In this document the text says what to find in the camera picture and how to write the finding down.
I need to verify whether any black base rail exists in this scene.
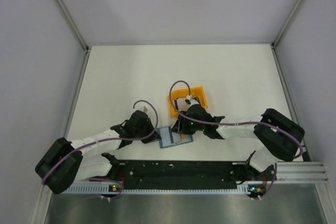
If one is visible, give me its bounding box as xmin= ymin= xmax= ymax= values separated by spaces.
xmin=96 ymin=160 xmax=275 ymax=190

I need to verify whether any yellow plastic bin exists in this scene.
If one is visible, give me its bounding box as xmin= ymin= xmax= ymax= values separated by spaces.
xmin=167 ymin=87 xmax=208 ymax=118

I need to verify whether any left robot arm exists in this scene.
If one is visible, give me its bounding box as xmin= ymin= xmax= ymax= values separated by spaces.
xmin=35 ymin=110 xmax=160 ymax=195

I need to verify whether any aluminium frame rail front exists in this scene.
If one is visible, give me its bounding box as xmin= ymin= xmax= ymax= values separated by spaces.
xmin=275 ymin=162 xmax=328 ymax=184

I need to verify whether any right aluminium frame post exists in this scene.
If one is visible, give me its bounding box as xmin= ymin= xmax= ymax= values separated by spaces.
xmin=271 ymin=0 xmax=306 ymax=50

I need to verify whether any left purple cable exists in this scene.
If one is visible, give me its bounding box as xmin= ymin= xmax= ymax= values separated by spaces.
xmin=41 ymin=100 xmax=158 ymax=201

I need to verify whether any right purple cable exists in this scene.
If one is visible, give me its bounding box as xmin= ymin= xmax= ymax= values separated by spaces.
xmin=169 ymin=80 xmax=302 ymax=201

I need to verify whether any left aluminium frame post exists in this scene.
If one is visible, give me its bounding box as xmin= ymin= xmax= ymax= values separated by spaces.
xmin=39 ymin=0 xmax=91 ymax=51

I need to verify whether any white card black stripe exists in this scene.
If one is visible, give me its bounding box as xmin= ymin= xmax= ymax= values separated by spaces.
xmin=172 ymin=132 xmax=190 ymax=145

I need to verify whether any white cable duct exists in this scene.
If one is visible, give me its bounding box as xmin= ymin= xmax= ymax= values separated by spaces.
xmin=62 ymin=182 xmax=257 ymax=195

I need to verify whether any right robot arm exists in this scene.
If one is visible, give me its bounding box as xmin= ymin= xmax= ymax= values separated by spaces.
xmin=172 ymin=103 xmax=305 ymax=182

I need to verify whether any blue leather card holder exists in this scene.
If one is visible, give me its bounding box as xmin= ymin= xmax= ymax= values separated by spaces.
xmin=157 ymin=126 xmax=193 ymax=149

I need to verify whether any purple cable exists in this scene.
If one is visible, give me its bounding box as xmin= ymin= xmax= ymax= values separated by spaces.
xmin=169 ymin=80 xmax=302 ymax=201
xmin=41 ymin=100 xmax=158 ymax=201

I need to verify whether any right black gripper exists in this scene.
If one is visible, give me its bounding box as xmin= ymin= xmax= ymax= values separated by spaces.
xmin=172 ymin=111 xmax=205 ymax=135

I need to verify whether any aluminium frame post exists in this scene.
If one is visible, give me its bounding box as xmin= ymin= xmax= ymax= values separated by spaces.
xmin=39 ymin=0 xmax=91 ymax=51
xmin=271 ymin=0 xmax=306 ymax=50

